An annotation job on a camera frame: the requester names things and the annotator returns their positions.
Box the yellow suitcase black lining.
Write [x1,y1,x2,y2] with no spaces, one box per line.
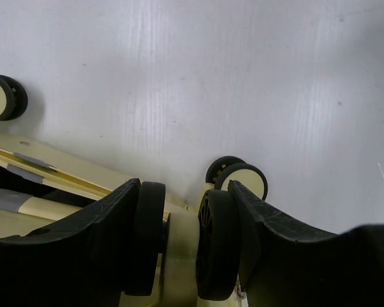
[0,72,269,307]

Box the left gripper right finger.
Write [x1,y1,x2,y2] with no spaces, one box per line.
[228,181,384,306]

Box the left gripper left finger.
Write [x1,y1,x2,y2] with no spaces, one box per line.
[0,178,140,306]

